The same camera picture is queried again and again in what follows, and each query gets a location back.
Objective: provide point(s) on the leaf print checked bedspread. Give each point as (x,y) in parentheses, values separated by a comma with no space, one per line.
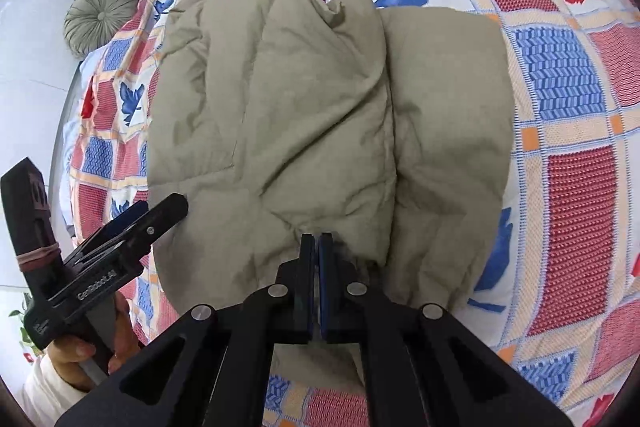
(565,72)

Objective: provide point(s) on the person's left hand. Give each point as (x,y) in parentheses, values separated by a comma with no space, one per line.
(70,354)

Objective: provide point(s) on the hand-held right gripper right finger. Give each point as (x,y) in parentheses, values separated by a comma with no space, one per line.
(332,297)

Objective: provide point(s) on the person's left forearm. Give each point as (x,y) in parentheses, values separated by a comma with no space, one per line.
(50,397)

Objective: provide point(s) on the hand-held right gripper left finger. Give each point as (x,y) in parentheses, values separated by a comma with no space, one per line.
(302,287)

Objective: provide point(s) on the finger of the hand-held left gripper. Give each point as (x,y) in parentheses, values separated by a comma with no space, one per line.
(162,214)
(125,218)

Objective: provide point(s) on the green potted plant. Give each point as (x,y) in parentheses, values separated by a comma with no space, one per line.
(25,322)

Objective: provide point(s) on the olive green puffer jacket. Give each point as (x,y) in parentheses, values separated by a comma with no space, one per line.
(300,107)

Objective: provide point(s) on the round grey-green cushion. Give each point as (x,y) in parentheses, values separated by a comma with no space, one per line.
(100,17)

